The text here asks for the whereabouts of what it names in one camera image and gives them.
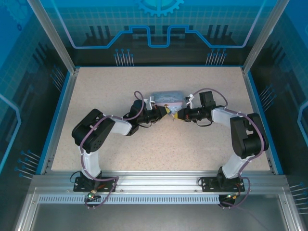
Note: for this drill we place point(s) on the aluminium frame post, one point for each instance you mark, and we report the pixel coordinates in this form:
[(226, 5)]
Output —
[(264, 33), (51, 33)]

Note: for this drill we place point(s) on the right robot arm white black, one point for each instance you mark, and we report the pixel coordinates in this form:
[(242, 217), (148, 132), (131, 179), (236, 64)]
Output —
[(245, 134)]

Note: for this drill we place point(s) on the small silver key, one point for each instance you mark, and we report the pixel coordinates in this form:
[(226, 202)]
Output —
[(173, 118)]

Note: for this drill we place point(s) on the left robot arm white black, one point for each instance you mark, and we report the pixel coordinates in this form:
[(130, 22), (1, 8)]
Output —
[(95, 137)]

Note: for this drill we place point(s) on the aluminium side rail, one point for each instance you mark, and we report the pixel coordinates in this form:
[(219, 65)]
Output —
[(260, 115), (62, 115)]

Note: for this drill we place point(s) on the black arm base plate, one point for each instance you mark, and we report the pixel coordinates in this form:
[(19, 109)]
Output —
[(106, 184), (209, 184)]

